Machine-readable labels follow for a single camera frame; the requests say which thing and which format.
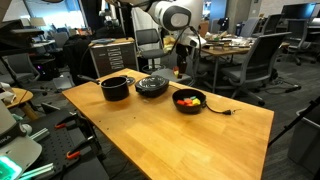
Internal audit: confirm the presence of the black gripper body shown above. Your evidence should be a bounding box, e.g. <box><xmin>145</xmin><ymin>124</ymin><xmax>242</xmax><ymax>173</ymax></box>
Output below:
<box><xmin>175</xmin><ymin>44</ymin><xmax>189</xmax><ymax>68</ymax></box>

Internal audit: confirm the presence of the black cooking pot with handle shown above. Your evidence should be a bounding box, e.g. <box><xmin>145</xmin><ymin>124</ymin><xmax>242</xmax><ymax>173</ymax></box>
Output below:
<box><xmin>77</xmin><ymin>74</ymin><xmax>130</xmax><ymax>102</ymax></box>

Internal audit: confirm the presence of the black round bowl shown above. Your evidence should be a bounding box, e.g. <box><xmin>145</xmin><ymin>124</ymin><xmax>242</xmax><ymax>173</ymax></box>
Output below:
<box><xmin>171</xmin><ymin>88</ymin><xmax>207</xmax><ymax>115</ymax></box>

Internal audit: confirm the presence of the glass pot lid black knob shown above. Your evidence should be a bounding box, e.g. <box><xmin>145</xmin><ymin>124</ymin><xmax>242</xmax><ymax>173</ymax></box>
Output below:
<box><xmin>119</xmin><ymin>74</ymin><xmax>137</xmax><ymax>87</ymax></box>

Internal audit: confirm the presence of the grey padded office chair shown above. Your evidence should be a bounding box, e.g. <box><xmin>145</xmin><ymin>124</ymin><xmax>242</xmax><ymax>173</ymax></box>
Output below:
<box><xmin>151</xmin><ymin>34</ymin><xmax>200</xmax><ymax>86</ymax></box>

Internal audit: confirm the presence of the black electric hot plate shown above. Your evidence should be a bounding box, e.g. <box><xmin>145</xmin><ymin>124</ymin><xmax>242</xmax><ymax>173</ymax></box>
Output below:
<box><xmin>134</xmin><ymin>75</ymin><xmax>171</xmax><ymax>99</ymax></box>

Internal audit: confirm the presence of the grey mesh office chair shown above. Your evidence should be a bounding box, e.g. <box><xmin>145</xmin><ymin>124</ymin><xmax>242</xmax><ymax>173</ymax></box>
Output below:
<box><xmin>220</xmin><ymin>31</ymin><xmax>293</xmax><ymax>107</ymax></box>

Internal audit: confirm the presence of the black jacket pile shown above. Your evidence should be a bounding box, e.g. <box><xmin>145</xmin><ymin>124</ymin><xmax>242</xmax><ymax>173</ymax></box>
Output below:
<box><xmin>62</xmin><ymin>34</ymin><xmax>92</xmax><ymax>85</ymax></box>

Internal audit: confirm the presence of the black tripod leg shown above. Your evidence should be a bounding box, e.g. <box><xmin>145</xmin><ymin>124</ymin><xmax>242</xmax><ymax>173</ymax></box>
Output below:
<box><xmin>268</xmin><ymin>96</ymin><xmax>320</xmax><ymax>148</ymax></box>

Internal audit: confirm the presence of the black computer monitor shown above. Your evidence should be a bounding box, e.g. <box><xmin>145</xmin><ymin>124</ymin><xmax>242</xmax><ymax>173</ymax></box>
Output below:
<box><xmin>281</xmin><ymin>2</ymin><xmax>317</xmax><ymax>20</ymax></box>

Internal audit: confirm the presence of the black computer tower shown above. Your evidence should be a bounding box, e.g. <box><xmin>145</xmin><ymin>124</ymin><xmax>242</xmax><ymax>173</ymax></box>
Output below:
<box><xmin>31</xmin><ymin>58</ymin><xmax>62</xmax><ymax>81</ymax></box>

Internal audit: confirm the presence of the grey plastic bin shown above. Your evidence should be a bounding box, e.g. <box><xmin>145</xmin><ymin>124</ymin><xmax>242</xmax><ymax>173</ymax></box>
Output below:
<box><xmin>287</xmin><ymin>105</ymin><xmax>320</xmax><ymax>175</ymax></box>

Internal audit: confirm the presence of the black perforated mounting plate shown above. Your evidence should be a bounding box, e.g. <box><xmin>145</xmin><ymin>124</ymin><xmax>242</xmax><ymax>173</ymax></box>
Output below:
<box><xmin>28</xmin><ymin>109</ymin><xmax>109</xmax><ymax>180</ymax></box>

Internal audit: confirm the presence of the white shade table lamp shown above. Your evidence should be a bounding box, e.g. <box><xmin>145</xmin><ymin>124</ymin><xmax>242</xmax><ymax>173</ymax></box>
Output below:
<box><xmin>29</xmin><ymin>17</ymin><xmax>47</xmax><ymax>28</ymax></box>

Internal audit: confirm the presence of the aluminium extrusion bar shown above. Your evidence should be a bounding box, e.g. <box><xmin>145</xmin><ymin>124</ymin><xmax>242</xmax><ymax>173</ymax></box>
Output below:
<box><xmin>19</xmin><ymin>162</ymin><xmax>55</xmax><ymax>180</ymax></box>
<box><xmin>29</xmin><ymin>127</ymin><xmax>51</xmax><ymax>143</ymax></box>

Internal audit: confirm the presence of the round wooden side table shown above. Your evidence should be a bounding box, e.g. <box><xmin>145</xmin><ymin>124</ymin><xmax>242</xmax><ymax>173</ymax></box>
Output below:
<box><xmin>4</xmin><ymin>87</ymin><xmax>40</xmax><ymax>122</ymax></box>

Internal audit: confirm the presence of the black shelf unit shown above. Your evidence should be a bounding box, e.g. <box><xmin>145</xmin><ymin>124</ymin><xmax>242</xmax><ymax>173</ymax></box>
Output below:
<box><xmin>0</xmin><ymin>19</ymin><xmax>45</xmax><ymax>56</ymax></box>

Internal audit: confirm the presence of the black power cable with plug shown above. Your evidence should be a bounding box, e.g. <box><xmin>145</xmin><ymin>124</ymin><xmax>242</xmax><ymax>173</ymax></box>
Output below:
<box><xmin>202</xmin><ymin>99</ymin><xmax>242</xmax><ymax>117</ymax></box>

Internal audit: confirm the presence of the black floor cable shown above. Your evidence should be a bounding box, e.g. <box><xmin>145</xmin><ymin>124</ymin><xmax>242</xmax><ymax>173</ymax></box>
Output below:
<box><xmin>262</xmin><ymin>77</ymin><xmax>303</xmax><ymax>97</ymax></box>

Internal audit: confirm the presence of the orange handled clamp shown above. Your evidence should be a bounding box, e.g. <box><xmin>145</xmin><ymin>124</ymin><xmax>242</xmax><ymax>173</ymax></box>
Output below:
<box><xmin>65</xmin><ymin>134</ymin><xmax>98</xmax><ymax>160</ymax></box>
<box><xmin>54</xmin><ymin>113</ymin><xmax>79</xmax><ymax>130</ymax></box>

